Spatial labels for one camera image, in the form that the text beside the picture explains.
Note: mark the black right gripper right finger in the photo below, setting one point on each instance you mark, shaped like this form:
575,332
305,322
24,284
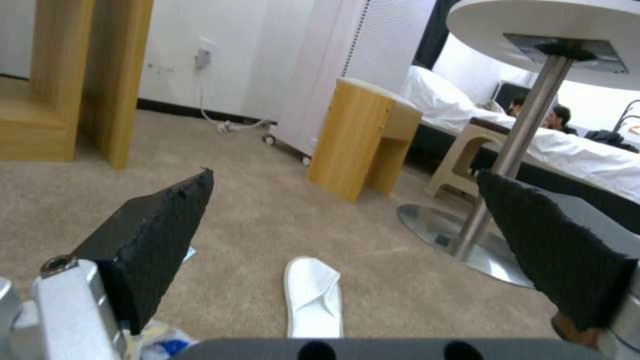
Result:
555,247

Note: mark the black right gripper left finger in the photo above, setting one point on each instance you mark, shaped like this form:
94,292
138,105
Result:
150,240

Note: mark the crumpled plastic wrapper trash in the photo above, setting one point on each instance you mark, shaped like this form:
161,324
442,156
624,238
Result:
160,343

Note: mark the bed with white bedding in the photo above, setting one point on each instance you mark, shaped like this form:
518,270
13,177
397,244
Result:
550,142

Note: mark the dark clothing pile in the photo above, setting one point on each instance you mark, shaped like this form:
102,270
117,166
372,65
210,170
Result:
610,138

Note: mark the beige plastic stool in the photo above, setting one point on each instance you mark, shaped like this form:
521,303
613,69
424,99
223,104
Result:
462,163

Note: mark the person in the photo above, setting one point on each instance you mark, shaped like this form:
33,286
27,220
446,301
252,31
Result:
517,107
562,120

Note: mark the white hotel slipper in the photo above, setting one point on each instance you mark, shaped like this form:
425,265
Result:
312,298

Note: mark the tall wooden shelf unit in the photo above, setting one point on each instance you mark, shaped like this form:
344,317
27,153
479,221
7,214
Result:
75,75

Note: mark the small wooden side cabinet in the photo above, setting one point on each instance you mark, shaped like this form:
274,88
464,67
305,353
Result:
362,140

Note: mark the white rolling partition panel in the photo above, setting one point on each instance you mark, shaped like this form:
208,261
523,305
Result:
345,71

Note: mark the round white pedestal table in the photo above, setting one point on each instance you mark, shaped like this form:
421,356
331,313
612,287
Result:
525,123

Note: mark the black metal chair frame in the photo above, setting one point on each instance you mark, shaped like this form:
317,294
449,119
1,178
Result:
627,112

